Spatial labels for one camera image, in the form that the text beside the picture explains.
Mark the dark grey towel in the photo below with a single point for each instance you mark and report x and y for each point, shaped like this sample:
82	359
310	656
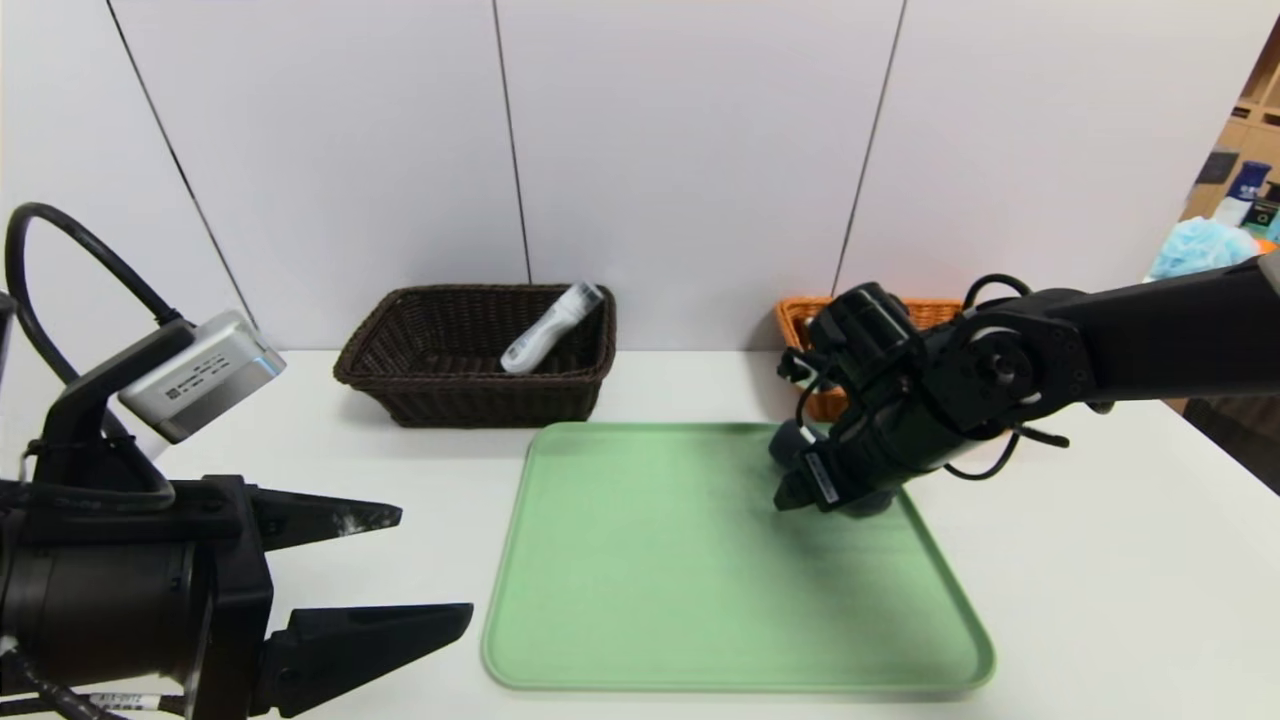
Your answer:
790	445

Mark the translucent white plastic bottle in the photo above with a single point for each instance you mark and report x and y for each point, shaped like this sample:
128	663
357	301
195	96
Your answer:
545	335

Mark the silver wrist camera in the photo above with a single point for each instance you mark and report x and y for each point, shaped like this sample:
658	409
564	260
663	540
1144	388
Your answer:
800	365
200	375

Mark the dark box with green label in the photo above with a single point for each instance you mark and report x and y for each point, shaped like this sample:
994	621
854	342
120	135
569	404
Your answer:
1264	212

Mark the light blue bath loofah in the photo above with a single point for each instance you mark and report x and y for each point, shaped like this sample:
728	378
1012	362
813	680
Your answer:
1195	250

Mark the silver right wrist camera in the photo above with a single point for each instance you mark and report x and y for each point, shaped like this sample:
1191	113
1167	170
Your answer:
800	365

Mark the wooden shelf unit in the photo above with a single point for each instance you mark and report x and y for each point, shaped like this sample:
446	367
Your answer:
1255	110

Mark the orange wicker basket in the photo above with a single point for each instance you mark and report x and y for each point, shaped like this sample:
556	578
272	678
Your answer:
935	312

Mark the light green plastic tray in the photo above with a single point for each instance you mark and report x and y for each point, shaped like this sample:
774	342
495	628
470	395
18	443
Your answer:
650	600

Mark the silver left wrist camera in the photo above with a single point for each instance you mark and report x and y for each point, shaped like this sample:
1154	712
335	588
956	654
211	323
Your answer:
200	375

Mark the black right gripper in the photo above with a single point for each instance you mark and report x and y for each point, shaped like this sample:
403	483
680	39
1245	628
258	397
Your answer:
820	478

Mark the grey and black right robot arm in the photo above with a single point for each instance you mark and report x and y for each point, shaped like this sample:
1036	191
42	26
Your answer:
1150	330

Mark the dark brown wicker basket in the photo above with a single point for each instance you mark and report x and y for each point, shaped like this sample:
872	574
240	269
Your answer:
450	400

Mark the black bag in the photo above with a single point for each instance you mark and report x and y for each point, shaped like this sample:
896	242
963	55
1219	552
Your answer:
1240	445

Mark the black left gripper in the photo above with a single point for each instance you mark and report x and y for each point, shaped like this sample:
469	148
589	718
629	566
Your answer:
238	590

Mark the white bottle with blue cap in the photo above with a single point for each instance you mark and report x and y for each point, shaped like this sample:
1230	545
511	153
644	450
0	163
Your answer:
1243	192

